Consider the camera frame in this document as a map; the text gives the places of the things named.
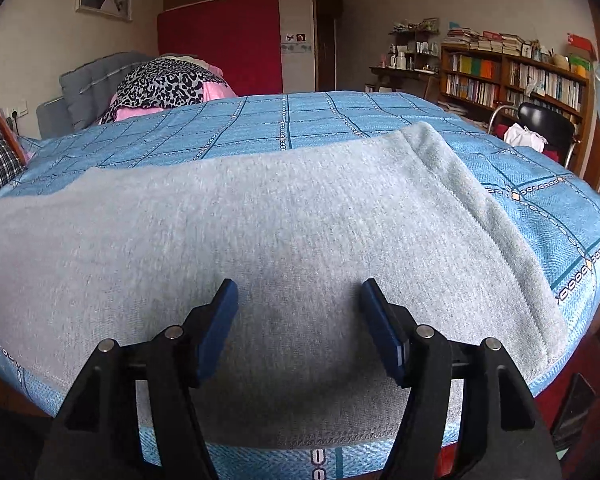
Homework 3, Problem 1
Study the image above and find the grey padded headboard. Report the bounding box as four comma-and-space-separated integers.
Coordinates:
36, 51, 158, 140

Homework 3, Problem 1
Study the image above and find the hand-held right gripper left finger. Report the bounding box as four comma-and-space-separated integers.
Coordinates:
34, 279, 239, 480

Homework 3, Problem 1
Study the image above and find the stack of books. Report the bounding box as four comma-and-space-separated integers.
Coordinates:
442, 22, 526, 56

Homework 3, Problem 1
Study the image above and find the blue chain-patterned bedspread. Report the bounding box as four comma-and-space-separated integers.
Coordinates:
0, 91, 600, 480

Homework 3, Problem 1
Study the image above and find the black chair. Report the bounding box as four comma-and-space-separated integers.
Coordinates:
490, 102, 583, 168

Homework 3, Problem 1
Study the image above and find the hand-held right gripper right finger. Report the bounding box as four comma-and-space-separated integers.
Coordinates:
358, 279, 563, 480

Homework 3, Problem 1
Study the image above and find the wooden bookshelf with books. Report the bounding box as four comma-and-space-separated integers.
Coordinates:
439, 42, 593, 128

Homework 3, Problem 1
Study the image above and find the dark wooden door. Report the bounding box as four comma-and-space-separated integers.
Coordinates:
315, 0, 344, 93

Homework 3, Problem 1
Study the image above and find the red wardrobe panel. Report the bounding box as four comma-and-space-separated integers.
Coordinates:
156, 0, 282, 97

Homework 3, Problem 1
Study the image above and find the white cloth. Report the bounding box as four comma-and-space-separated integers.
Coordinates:
503, 123, 548, 151

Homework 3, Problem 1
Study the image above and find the orange red pillow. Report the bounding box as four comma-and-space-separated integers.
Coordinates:
0, 109, 29, 166

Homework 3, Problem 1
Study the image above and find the wooden side table with clutter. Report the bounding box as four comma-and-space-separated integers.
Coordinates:
369, 30, 441, 101

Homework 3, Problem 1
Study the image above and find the leopard print blanket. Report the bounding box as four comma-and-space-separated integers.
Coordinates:
99, 57, 226, 123

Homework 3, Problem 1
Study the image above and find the white wardrobe door with stickers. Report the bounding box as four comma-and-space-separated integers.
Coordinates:
279, 0, 315, 95

